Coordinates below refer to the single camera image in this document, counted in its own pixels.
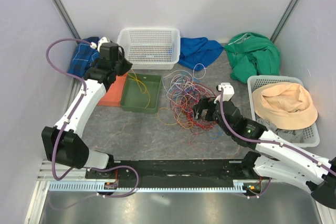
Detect yellow wire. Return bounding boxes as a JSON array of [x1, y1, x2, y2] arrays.
[[127, 69, 152, 109]]

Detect blue plaid cloth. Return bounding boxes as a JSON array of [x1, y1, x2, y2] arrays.
[[67, 42, 99, 78]]

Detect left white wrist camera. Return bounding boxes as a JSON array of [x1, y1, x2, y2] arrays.
[[90, 37, 110, 52]]

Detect white perforated basket rear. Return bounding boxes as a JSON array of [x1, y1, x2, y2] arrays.
[[117, 28, 181, 70]]

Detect green plastic tray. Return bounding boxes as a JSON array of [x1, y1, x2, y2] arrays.
[[120, 73, 162, 114]]

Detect orange plastic tray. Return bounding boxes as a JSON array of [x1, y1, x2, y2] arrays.
[[97, 74, 127, 107]]

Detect green garment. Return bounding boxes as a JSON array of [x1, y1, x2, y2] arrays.
[[224, 32, 281, 83]]

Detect grey cloth in basket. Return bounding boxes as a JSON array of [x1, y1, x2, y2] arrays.
[[256, 118, 305, 143]]

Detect white perforated basket right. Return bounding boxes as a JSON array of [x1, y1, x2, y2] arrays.
[[247, 75, 320, 148]]

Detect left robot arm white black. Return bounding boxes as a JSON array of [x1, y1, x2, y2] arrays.
[[41, 41, 132, 178]]

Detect peach bucket hat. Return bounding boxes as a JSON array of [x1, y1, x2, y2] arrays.
[[252, 82, 318, 130]]

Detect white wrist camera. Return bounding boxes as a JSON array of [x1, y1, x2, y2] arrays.
[[90, 37, 110, 52], [214, 82, 235, 103]]

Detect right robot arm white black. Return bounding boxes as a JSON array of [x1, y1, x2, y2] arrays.
[[193, 98, 335, 209]]

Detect coloured wire pile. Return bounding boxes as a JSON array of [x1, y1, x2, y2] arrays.
[[157, 63, 226, 154]]

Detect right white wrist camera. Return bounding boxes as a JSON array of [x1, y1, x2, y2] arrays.
[[214, 82, 235, 103]]

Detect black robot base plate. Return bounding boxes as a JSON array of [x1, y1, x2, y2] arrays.
[[85, 158, 271, 188]]

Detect bright blue cloth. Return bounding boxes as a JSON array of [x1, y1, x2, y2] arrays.
[[178, 37, 224, 71]]

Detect slotted cable duct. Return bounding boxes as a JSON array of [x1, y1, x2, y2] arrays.
[[49, 181, 246, 193]]

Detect white perforated basket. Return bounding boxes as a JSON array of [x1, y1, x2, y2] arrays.
[[117, 28, 181, 70], [247, 75, 320, 148]]

